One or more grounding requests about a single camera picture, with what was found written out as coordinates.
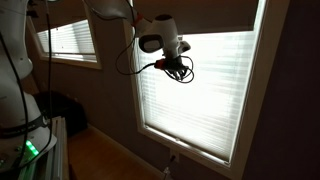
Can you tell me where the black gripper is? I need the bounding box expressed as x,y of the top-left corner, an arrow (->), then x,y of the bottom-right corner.
154,56 -> 189,80

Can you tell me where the dark roller blind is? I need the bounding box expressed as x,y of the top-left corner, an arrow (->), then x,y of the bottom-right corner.
133,0 -> 258,34

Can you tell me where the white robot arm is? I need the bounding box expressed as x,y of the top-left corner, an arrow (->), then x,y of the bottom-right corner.
0,0 -> 191,173

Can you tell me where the dark bag on floor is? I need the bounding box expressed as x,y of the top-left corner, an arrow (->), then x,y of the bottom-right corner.
34,91 -> 87,137

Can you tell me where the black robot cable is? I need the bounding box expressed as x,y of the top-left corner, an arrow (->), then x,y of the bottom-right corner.
115,0 -> 196,84

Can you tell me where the white wall outlet with plug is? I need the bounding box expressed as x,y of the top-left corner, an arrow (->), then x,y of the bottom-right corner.
162,149 -> 179,180

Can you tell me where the white window frame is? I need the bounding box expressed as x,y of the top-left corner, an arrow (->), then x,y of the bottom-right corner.
132,0 -> 290,180

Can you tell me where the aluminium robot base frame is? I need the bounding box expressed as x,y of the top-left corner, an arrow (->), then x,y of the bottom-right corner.
18,117 -> 69,180

